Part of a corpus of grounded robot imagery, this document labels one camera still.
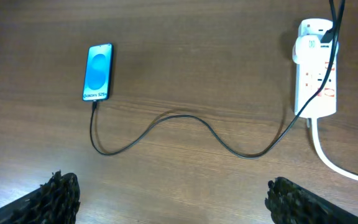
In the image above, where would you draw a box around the white power strip cord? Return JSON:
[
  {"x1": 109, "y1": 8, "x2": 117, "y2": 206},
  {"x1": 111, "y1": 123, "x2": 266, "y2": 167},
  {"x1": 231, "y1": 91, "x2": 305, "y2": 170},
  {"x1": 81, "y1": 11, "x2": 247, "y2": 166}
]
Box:
[{"x1": 305, "y1": 116, "x2": 358, "y2": 187}]

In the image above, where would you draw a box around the blue screen smartphone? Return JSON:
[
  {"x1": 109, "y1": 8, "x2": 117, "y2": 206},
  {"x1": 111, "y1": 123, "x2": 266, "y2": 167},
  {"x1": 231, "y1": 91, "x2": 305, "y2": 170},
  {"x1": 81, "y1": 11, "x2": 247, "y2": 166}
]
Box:
[{"x1": 82, "y1": 43, "x2": 114, "y2": 101}]

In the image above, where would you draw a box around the black charging cable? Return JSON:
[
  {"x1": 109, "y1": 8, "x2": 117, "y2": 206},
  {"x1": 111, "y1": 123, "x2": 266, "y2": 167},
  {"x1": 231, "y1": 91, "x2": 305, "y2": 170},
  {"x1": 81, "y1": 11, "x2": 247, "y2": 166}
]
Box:
[{"x1": 89, "y1": 0, "x2": 346, "y2": 160}]

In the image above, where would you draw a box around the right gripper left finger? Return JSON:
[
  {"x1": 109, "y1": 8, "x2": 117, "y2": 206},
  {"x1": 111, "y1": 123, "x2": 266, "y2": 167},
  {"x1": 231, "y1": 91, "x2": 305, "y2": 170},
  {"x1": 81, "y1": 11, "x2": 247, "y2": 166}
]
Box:
[{"x1": 0, "y1": 171, "x2": 80, "y2": 224}]

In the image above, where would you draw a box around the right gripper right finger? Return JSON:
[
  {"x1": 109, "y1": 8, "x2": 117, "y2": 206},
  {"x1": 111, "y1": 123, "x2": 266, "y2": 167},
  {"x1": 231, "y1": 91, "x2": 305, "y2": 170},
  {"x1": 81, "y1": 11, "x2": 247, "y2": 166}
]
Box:
[{"x1": 265, "y1": 177, "x2": 358, "y2": 224}]

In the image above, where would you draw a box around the white power strip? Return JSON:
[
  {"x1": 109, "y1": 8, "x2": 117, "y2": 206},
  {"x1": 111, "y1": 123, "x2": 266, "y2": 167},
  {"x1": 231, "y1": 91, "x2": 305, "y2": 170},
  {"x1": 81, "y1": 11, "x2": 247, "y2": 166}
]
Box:
[{"x1": 292, "y1": 18, "x2": 337, "y2": 119}]

